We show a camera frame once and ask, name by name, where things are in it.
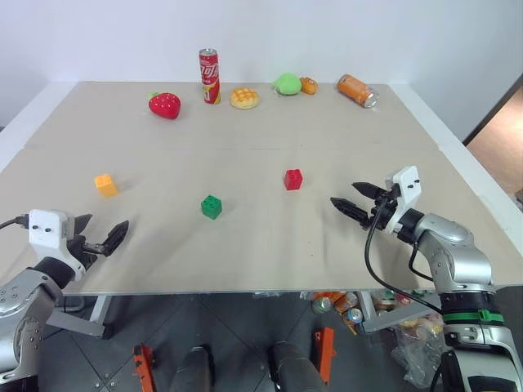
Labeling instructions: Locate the orange black clamp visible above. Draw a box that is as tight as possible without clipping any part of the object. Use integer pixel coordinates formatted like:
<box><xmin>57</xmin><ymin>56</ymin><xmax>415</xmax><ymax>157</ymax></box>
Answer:
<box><xmin>312</xmin><ymin>326</ymin><xmax>336</xmax><ymax>387</ymax></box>
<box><xmin>132</xmin><ymin>343</ymin><xmax>159</xmax><ymax>392</ymax></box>

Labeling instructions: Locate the brown wooden board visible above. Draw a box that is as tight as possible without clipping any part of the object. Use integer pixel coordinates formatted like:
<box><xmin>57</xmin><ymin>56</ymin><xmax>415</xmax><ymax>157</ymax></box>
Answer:
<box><xmin>463</xmin><ymin>72</ymin><xmax>523</xmax><ymax>198</ymax></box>

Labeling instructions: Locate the dark rounded shape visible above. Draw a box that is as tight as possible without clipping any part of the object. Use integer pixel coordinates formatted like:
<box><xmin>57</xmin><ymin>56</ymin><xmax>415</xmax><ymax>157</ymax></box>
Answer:
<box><xmin>168</xmin><ymin>345</ymin><xmax>217</xmax><ymax>392</ymax></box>
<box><xmin>266</xmin><ymin>340</ymin><xmax>323</xmax><ymax>392</ymax></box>

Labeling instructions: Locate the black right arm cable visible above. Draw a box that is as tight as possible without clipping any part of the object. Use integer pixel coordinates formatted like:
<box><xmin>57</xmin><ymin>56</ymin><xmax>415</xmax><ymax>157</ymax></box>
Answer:
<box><xmin>364</xmin><ymin>200</ymin><xmax>446</xmax><ymax>318</ymax></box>

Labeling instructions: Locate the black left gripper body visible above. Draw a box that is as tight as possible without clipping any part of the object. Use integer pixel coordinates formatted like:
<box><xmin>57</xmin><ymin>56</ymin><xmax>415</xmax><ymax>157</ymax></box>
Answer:
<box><xmin>64</xmin><ymin>213</ymin><xmax>104</xmax><ymax>271</ymax></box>

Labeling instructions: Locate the red toy block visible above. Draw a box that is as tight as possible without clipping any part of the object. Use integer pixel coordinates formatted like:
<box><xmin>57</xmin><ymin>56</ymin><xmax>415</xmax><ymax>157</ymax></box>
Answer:
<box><xmin>283</xmin><ymin>167</ymin><xmax>305</xmax><ymax>192</ymax></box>

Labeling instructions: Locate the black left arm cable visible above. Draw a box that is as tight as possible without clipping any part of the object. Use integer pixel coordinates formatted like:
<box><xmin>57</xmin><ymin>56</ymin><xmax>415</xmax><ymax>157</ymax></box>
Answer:
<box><xmin>0</xmin><ymin>216</ymin><xmax>32</xmax><ymax>231</ymax></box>

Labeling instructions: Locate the orange soda can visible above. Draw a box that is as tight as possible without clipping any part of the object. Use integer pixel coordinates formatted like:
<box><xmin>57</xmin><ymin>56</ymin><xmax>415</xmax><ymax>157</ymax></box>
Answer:
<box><xmin>336</xmin><ymin>73</ymin><xmax>381</xmax><ymax>109</ymax></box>

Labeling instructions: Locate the green toy fruit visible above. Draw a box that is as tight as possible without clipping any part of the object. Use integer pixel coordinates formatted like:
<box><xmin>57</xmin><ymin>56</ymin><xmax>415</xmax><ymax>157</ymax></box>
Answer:
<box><xmin>270</xmin><ymin>72</ymin><xmax>303</xmax><ymax>98</ymax></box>

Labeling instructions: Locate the green toy block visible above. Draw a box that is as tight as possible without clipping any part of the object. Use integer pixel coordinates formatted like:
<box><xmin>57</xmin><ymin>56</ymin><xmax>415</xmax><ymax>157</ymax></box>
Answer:
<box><xmin>199</xmin><ymin>194</ymin><xmax>224</xmax><ymax>221</ymax></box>

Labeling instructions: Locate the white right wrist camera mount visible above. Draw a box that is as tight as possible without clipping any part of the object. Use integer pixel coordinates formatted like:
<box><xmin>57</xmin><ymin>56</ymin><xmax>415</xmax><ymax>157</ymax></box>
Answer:
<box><xmin>383</xmin><ymin>165</ymin><xmax>422</xmax><ymax>236</ymax></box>

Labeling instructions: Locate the grey table leg bracket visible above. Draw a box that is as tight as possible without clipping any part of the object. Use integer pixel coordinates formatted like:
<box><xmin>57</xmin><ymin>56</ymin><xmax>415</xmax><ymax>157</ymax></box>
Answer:
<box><xmin>356</xmin><ymin>290</ymin><xmax>445</xmax><ymax>335</ymax></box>
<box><xmin>46</xmin><ymin>293</ymin><xmax>114</xmax><ymax>339</ymax></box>

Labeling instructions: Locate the yellow toy block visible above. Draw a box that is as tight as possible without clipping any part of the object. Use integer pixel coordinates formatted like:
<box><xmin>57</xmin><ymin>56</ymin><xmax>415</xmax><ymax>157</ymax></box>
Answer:
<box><xmin>93</xmin><ymin>173</ymin><xmax>119</xmax><ymax>198</ymax></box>

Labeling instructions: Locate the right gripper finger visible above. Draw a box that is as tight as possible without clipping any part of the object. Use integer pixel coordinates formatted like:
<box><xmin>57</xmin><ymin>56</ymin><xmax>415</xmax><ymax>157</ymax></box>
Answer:
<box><xmin>351</xmin><ymin>181</ymin><xmax>387</xmax><ymax>202</ymax></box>
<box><xmin>329</xmin><ymin>197</ymin><xmax>373</xmax><ymax>230</ymax></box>

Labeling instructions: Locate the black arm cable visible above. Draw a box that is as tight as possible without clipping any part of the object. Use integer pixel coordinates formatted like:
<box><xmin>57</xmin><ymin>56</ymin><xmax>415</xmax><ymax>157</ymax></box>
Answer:
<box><xmin>0</xmin><ymin>216</ymin><xmax>32</xmax><ymax>231</ymax></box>
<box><xmin>364</xmin><ymin>200</ymin><xmax>446</xmax><ymax>318</ymax></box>

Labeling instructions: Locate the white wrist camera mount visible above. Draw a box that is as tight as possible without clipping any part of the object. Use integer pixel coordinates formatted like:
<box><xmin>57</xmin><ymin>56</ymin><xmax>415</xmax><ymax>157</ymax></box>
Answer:
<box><xmin>383</xmin><ymin>165</ymin><xmax>422</xmax><ymax>236</ymax></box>
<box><xmin>27</xmin><ymin>209</ymin><xmax>87</xmax><ymax>283</ymax></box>

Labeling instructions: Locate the yellow toy bun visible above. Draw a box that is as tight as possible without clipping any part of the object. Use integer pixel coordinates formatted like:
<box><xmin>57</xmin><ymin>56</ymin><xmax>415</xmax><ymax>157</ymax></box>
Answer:
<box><xmin>229</xmin><ymin>87</ymin><xmax>262</xmax><ymax>110</ymax></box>

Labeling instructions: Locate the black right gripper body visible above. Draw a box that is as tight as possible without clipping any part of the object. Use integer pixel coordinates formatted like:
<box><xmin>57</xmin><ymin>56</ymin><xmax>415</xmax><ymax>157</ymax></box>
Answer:
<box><xmin>369</xmin><ymin>184</ymin><xmax>404</xmax><ymax>230</ymax></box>

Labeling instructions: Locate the red toy strawberry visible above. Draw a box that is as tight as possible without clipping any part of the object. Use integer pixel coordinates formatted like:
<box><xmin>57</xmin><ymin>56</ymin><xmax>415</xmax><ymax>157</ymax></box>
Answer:
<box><xmin>147</xmin><ymin>91</ymin><xmax>182</xmax><ymax>121</ymax></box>

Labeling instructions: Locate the clear plastic bag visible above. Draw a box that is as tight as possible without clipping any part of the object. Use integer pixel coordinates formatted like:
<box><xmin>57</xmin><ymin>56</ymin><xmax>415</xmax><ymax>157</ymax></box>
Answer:
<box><xmin>389</xmin><ymin>313</ymin><xmax>447</xmax><ymax>390</ymax></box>

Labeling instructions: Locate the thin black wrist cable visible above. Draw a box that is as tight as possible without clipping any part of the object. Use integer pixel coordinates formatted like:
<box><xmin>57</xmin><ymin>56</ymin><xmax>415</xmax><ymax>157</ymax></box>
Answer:
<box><xmin>407</xmin><ymin>239</ymin><xmax>436</xmax><ymax>283</ymax></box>

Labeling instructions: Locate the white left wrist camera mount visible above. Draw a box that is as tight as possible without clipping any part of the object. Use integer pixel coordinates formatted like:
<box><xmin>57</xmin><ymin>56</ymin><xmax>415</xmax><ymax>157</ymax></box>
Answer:
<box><xmin>27</xmin><ymin>209</ymin><xmax>87</xmax><ymax>283</ymax></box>

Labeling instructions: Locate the small orange toy bread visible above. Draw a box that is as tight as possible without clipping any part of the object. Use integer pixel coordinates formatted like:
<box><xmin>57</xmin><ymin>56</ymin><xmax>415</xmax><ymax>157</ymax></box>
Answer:
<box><xmin>299</xmin><ymin>76</ymin><xmax>320</xmax><ymax>96</ymax></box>

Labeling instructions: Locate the green-top drink can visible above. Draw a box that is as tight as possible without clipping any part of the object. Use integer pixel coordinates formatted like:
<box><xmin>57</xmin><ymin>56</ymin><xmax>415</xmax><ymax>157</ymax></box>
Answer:
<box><xmin>311</xmin><ymin>296</ymin><xmax>333</xmax><ymax>316</ymax></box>

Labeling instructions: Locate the tall red cola can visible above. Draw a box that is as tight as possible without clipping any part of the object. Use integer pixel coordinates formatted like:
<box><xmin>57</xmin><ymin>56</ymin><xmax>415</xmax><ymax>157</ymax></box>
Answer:
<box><xmin>198</xmin><ymin>47</ymin><xmax>222</xmax><ymax>106</ymax></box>

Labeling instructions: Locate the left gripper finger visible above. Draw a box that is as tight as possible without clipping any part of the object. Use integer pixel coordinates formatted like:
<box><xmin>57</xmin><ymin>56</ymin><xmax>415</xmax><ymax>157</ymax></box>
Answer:
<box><xmin>75</xmin><ymin>212</ymin><xmax>95</xmax><ymax>238</ymax></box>
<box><xmin>100</xmin><ymin>220</ymin><xmax>131</xmax><ymax>257</ymax></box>

